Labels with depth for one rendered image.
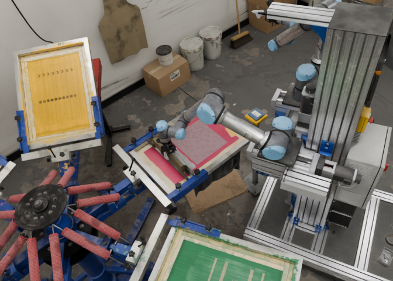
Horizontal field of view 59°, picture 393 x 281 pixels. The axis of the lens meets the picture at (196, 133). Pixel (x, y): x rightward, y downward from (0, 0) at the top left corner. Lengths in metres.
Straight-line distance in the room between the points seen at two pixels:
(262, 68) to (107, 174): 2.42
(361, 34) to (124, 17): 2.93
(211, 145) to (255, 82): 2.10
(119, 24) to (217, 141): 2.10
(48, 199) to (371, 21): 1.92
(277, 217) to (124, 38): 2.62
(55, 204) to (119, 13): 2.53
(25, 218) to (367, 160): 1.98
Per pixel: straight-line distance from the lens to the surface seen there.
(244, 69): 4.79
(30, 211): 2.24
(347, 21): 1.84
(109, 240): 2.26
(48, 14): 3.90
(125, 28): 4.25
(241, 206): 3.41
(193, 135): 2.70
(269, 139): 1.93
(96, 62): 3.44
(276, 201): 3.21
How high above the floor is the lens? 2.96
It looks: 48 degrees down
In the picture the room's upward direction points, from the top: 10 degrees counter-clockwise
